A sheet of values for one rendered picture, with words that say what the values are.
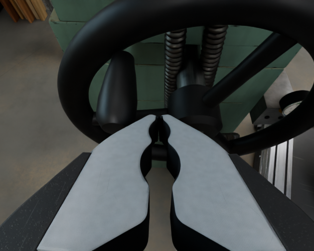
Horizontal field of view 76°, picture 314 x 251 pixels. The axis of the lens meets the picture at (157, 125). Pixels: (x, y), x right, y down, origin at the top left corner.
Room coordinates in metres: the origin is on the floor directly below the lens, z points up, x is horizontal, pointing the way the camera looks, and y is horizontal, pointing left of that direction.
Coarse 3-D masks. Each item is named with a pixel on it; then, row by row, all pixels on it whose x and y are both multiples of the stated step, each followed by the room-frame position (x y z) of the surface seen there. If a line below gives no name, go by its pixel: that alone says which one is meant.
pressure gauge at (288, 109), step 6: (300, 90) 0.27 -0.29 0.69; (288, 96) 0.27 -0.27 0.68; (294, 96) 0.26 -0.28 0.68; (300, 96) 0.26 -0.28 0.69; (306, 96) 0.26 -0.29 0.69; (282, 102) 0.26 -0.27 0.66; (288, 102) 0.25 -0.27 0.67; (294, 102) 0.25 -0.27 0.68; (300, 102) 0.25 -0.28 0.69; (282, 108) 0.25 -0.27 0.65; (288, 108) 0.25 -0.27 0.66; (294, 108) 0.25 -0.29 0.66; (282, 114) 0.25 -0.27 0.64
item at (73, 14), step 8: (56, 0) 0.29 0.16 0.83; (64, 0) 0.29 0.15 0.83; (72, 0) 0.29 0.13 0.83; (80, 0) 0.29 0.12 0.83; (88, 0) 0.29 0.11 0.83; (96, 0) 0.29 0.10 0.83; (104, 0) 0.29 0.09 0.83; (112, 0) 0.29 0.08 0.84; (56, 8) 0.29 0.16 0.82; (64, 8) 0.29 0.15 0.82; (72, 8) 0.29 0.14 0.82; (80, 8) 0.29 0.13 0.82; (88, 8) 0.29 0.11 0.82; (96, 8) 0.29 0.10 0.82; (64, 16) 0.29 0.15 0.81; (72, 16) 0.29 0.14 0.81; (80, 16) 0.29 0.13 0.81; (88, 16) 0.29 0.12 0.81
